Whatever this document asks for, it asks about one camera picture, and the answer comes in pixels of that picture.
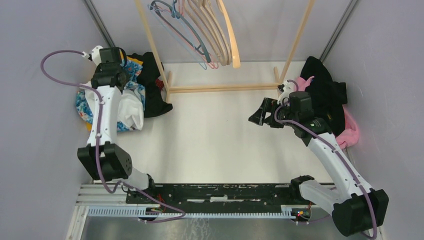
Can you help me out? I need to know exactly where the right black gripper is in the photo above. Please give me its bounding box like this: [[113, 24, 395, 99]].
[[248, 97, 298, 129]]

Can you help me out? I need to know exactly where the blue floral skirt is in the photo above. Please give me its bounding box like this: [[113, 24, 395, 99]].
[[74, 58, 147, 133]]

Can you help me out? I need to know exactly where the pink plastic hanger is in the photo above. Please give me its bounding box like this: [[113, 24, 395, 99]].
[[173, 0, 219, 70]]

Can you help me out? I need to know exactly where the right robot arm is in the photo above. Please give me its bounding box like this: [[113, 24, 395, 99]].
[[248, 91, 389, 240]]

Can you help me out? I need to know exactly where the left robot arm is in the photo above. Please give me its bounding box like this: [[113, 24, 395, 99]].
[[77, 46, 158, 204]]

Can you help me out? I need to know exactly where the wooden hanger front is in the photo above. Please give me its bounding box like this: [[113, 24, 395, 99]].
[[216, 0, 241, 69]]

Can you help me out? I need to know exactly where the wooden hanger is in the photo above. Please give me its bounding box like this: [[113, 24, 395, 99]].
[[216, 0, 241, 69], [187, 0, 221, 64], [197, 0, 230, 66]]

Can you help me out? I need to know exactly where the grey plastic hanger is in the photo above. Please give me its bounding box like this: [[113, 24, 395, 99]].
[[150, 0, 212, 64]]

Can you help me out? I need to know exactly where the light blue plastic hanger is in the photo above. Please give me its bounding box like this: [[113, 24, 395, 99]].
[[147, 2, 208, 71]]

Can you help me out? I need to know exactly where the wooden hanger back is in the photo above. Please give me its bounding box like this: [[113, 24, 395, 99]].
[[187, 0, 221, 64]]

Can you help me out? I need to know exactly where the wooden hanger middle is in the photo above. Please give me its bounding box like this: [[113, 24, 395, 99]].
[[197, 0, 230, 66]]

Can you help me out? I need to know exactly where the white garment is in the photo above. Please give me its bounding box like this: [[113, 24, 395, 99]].
[[79, 81, 146, 131]]

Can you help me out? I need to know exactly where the black garment left pile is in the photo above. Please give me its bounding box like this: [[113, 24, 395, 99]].
[[129, 52, 173, 118]]

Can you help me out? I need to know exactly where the black garment pile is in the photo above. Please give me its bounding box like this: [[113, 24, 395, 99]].
[[300, 56, 348, 136], [129, 52, 173, 118]]

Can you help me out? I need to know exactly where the wooden clothes rack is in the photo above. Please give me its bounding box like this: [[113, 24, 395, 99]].
[[134, 0, 315, 101]]

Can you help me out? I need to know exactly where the black garment right pile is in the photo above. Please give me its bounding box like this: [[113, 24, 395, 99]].
[[300, 56, 348, 136]]

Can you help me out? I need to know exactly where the pink garment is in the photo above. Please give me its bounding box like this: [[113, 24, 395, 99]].
[[295, 76, 360, 149]]

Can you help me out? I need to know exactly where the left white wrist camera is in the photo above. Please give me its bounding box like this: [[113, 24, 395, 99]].
[[82, 45, 103, 66]]

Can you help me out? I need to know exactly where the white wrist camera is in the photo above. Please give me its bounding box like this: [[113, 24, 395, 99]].
[[277, 79, 299, 105], [82, 45, 103, 66]]

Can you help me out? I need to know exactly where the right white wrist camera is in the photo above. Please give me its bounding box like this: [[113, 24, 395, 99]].
[[277, 79, 299, 105]]

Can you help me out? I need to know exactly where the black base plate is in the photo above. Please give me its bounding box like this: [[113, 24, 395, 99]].
[[125, 183, 318, 214]]

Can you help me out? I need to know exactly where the white slotted cable duct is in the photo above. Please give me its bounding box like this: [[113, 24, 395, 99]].
[[87, 206, 296, 220]]

